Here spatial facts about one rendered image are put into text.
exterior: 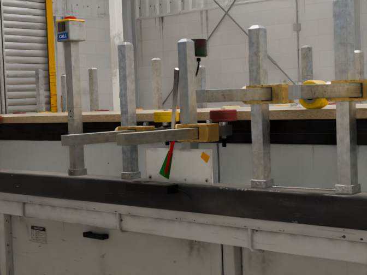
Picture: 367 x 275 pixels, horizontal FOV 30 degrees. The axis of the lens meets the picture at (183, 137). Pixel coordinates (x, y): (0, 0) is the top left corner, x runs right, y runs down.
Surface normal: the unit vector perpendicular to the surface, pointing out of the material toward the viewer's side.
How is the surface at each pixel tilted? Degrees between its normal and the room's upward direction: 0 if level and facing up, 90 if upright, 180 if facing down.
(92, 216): 90
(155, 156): 90
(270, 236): 90
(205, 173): 90
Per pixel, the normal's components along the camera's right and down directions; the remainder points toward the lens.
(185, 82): -0.67, 0.07
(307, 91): 0.75, 0.00
